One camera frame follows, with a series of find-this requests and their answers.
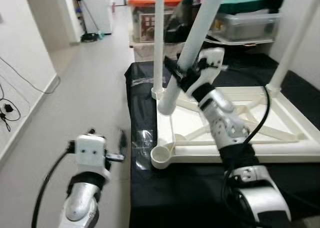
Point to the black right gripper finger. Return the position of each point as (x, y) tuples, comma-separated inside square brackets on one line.
[(175, 70)]

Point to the silver right arm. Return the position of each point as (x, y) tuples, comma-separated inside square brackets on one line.
[(225, 123)]

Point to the clear tape cross patch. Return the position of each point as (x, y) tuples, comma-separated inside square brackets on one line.
[(142, 139)]

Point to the clear tape strip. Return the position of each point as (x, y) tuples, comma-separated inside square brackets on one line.
[(141, 80)]

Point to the beige cloth covered bench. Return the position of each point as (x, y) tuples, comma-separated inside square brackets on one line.
[(142, 52)]

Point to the black round wok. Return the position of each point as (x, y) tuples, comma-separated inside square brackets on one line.
[(240, 45)]

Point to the black table cloth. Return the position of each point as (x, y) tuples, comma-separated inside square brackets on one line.
[(175, 198)]

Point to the clear plastic storage container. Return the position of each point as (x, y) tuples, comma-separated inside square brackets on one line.
[(250, 27)]

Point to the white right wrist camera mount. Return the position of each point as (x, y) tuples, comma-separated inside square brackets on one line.
[(212, 58)]

